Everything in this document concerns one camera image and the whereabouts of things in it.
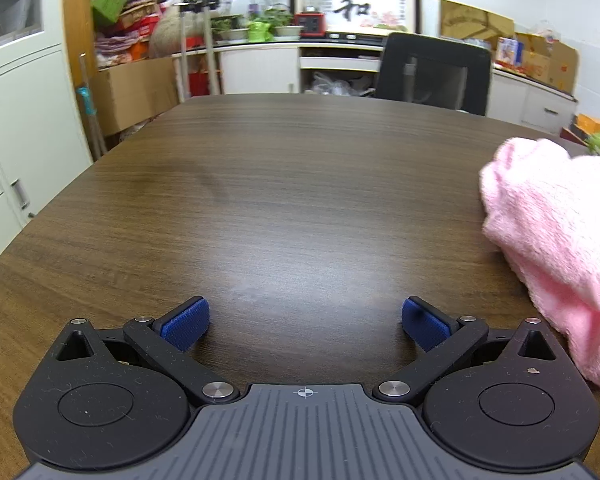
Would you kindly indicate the mop with wooden stick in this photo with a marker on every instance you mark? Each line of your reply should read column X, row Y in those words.
column 91, row 110

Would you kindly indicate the white metal filing cabinet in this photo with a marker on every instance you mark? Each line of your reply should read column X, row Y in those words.
column 25, row 110

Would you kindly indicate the leafy potted plant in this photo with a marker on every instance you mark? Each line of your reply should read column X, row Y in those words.
column 282, row 20

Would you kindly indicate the large brown cardboard box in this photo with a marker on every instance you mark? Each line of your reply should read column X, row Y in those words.
column 135, row 92

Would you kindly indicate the red base blender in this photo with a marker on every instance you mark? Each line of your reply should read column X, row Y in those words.
column 311, row 10

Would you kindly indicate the white sideboard cabinet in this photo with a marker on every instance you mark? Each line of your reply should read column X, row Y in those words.
column 260, row 67

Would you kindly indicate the bright green bag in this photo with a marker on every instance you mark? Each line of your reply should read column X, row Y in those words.
column 260, row 31

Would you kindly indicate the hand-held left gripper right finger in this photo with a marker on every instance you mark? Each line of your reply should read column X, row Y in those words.
column 425, row 323

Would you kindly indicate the beige woven sack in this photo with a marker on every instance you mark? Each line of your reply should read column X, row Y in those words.
column 167, row 32

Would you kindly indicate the open brown cardboard boxes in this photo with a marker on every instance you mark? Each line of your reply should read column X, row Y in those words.
column 550, row 62

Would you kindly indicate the black office chair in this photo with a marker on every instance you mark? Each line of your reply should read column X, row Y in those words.
column 430, row 75

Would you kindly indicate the flat cardboard sheet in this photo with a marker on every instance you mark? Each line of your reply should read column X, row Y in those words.
column 475, row 20

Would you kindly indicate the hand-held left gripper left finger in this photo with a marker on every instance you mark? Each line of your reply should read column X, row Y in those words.
column 185, row 323

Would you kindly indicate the pink towel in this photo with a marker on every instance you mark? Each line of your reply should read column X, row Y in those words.
column 555, row 220

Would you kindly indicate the clear plastic bags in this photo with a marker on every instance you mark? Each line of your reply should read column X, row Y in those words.
column 337, row 85

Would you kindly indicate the pile of hats and cloths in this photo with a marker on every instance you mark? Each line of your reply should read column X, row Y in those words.
column 125, row 35

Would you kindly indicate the small potted plant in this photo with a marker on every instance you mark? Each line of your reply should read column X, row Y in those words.
column 230, row 30

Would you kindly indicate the framed calligraphy picture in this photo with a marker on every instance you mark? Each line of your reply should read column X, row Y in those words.
column 375, row 7

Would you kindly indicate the orange box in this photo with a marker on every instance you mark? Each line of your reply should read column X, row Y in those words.
column 592, row 122

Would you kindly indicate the colourful printed box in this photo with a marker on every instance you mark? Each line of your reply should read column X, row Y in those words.
column 509, row 51

